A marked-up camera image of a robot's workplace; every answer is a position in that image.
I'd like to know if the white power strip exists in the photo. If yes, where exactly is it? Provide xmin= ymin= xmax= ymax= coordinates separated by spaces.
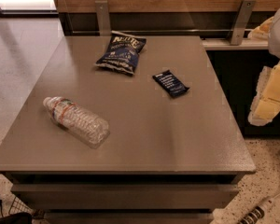
xmin=237 ymin=192 xmax=280 ymax=224

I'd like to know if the blue chip bag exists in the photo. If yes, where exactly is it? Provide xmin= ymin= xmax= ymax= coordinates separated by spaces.
xmin=95 ymin=31 xmax=147 ymax=76

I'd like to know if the grey drawer cabinet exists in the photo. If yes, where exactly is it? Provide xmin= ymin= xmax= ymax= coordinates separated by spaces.
xmin=0 ymin=36 xmax=255 ymax=224

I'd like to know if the clear plastic water bottle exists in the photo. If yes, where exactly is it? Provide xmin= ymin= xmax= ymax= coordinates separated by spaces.
xmin=43 ymin=97 xmax=110 ymax=148

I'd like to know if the dark blue snack bar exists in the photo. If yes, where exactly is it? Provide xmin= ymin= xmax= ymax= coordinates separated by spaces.
xmin=153 ymin=70 xmax=189 ymax=98

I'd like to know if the right metal wall bracket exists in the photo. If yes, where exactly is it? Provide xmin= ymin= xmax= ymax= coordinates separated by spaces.
xmin=230 ymin=0 xmax=257 ymax=46

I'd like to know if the left metal wall bracket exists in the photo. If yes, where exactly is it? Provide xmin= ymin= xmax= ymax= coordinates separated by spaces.
xmin=95 ymin=0 xmax=111 ymax=36

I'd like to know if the metal wall bracket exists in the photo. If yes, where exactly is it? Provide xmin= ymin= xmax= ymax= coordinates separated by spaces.
xmin=230 ymin=0 xmax=257 ymax=46
xmin=95 ymin=0 xmax=111 ymax=36

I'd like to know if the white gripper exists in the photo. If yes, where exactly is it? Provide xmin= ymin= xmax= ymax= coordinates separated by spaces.
xmin=247 ymin=8 xmax=280 ymax=126

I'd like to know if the black wire basket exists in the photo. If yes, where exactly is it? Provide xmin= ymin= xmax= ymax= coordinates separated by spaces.
xmin=0 ymin=198 xmax=33 ymax=224

